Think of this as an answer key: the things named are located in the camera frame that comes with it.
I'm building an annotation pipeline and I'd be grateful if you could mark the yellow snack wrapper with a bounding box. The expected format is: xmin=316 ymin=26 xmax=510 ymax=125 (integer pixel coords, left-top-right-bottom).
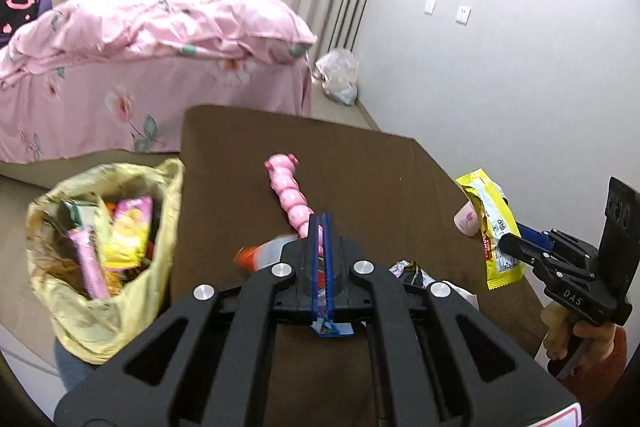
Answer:
xmin=456 ymin=169 xmax=524 ymax=291

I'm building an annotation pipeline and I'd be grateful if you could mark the orange plastic bag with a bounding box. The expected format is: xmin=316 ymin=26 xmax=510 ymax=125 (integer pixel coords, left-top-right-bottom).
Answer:
xmin=234 ymin=235 xmax=298 ymax=272

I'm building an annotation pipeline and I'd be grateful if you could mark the green white snack packet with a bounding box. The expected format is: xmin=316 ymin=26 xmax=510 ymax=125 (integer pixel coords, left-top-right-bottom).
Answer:
xmin=56 ymin=199 xmax=99 ymax=231

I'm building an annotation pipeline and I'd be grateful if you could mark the blue white snack wrapper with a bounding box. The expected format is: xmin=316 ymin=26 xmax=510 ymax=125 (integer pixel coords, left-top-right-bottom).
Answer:
xmin=311 ymin=317 xmax=355 ymax=338

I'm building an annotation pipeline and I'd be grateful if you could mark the yellow plastic trash bag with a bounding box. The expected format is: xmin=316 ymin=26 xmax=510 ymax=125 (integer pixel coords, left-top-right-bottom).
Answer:
xmin=25 ymin=158 xmax=184 ymax=365

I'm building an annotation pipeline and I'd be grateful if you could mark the right hand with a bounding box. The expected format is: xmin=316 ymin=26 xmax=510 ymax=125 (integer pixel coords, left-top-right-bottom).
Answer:
xmin=540 ymin=303 xmax=617 ymax=374

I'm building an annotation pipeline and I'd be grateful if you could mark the pink white lotion bottle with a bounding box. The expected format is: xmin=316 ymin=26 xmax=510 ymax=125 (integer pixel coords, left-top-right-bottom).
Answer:
xmin=454 ymin=200 xmax=480 ymax=237

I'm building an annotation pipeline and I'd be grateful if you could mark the brown table cloth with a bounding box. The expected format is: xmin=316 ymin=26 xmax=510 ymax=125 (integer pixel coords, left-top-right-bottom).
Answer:
xmin=170 ymin=105 xmax=544 ymax=426

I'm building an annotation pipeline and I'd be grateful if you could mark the pink snack wrapper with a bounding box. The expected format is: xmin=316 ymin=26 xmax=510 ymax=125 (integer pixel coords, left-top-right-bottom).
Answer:
xmin=67 ymin=227 xmax=111 ymax=299

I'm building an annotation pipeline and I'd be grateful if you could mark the pink caterpillar toy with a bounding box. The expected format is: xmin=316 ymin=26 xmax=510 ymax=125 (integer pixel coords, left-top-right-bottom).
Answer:
xmin=264 ymin=154 xmax=314 ymax=239

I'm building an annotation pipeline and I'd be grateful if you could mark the white plastic bag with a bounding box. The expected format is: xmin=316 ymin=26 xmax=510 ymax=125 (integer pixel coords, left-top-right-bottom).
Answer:
xmin=314 ymin=48 xmax=359 ymax=106

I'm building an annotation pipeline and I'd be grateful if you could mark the pink floral bed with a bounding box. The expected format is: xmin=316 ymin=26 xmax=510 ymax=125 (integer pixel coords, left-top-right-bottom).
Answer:
xmin=0 ymin=0 xmax=319 ymax=166

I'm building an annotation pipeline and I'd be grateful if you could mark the pink floral duvet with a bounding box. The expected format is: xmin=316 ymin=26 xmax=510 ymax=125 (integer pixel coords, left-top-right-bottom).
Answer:
xmin=1 ymin=0 xmax=317 ymax=87

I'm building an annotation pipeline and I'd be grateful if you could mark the white wall socket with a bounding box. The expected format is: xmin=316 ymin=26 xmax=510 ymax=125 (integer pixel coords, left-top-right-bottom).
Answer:
xmin=454 ymin=4 xmax=472 ymax=26

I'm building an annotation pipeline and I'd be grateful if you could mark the white wall switch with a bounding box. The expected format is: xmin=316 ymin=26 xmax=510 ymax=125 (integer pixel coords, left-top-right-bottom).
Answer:
xmin=424 ymin=0 xmax=436 ymax=15

